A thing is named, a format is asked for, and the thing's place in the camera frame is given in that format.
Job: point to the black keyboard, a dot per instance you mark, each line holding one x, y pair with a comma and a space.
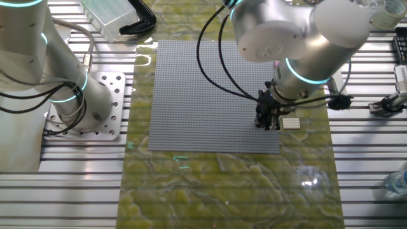
401, 44

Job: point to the silver depth camera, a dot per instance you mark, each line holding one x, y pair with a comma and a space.
401, 79

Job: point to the grey Lego baseplate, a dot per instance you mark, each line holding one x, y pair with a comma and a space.
197, 105

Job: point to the clear tape roll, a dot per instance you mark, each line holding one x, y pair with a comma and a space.
391, 16

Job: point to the black Lego plate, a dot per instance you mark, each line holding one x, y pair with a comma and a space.
258, 124

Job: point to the translucent plastic container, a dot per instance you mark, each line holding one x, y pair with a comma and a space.
111, 17

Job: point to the white Lego plate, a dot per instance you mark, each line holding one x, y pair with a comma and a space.
291, 123

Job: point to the black C-clamp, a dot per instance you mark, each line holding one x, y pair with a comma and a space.
143, 22

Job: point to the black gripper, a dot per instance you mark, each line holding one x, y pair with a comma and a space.
266, 100

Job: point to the clear plastic cup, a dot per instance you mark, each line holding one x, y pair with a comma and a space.
375, 4

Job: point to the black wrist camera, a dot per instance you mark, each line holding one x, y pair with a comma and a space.
340, 102

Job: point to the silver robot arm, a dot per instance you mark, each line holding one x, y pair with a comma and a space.
286, 38

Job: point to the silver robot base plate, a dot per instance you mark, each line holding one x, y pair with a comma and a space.
111, 95

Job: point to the green marble pattern mat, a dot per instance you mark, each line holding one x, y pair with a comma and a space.
206, 191

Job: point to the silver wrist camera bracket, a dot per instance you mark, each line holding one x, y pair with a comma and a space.
335, 84

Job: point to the clear water bottle blue cap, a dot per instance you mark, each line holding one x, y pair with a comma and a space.
397, 183

